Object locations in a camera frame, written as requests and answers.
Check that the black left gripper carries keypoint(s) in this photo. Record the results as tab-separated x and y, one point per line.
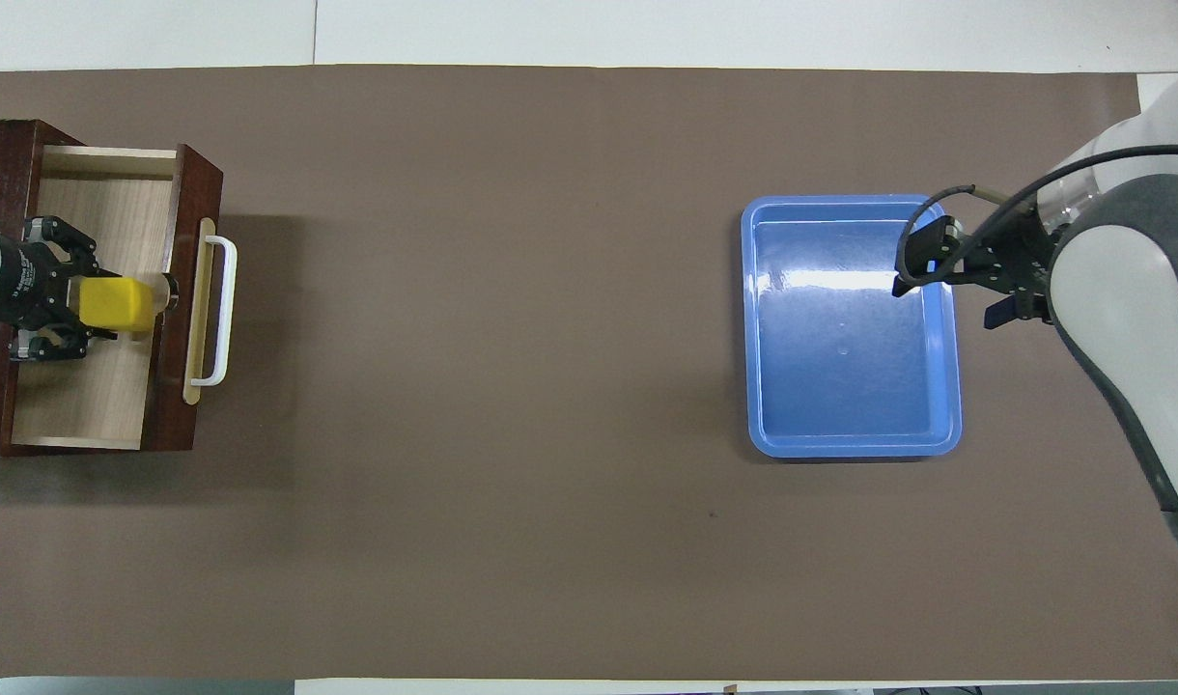
14	280

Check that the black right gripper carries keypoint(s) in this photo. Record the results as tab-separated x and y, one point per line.
1009	261

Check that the yellow block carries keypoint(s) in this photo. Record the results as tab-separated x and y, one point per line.
116	304

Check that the dark wooden drawer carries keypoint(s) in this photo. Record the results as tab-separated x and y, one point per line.
106	396

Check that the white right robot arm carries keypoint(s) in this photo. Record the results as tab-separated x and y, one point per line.
1139	319

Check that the blue plastic tray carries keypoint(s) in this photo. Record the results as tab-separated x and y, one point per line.
850	328

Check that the brown table mat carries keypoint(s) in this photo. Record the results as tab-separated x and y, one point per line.
550	386

